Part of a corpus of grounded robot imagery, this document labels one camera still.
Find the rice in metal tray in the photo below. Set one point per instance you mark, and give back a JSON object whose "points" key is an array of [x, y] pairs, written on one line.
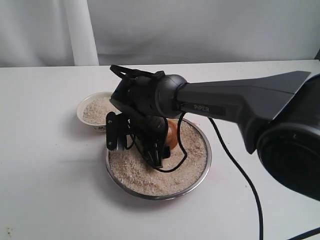
{"points": [[160, 180]]}

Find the brown wooden cup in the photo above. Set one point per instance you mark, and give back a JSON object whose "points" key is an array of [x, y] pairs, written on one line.
{"points": [[172, 138]]}

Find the round metal tray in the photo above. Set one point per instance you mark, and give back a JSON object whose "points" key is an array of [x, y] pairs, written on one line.
{"points": [[155, 196]]}

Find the white backdrop curtain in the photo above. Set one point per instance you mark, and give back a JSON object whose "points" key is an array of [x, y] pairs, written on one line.
{"points": [[37, 33]]}

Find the white rice grains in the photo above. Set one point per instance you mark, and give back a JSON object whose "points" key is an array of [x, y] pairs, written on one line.
{"points": [[96, 111]]}

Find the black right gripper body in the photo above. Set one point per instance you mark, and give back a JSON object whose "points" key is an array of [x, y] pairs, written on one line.
{"points": [[152, 132]]}

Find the cream ceramic rice bowl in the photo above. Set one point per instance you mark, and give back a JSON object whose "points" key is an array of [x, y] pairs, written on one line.
{"points": [[85, 102]]}

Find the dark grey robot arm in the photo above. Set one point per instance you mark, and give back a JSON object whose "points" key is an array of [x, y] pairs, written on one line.
{"points": [[278, 117]]}

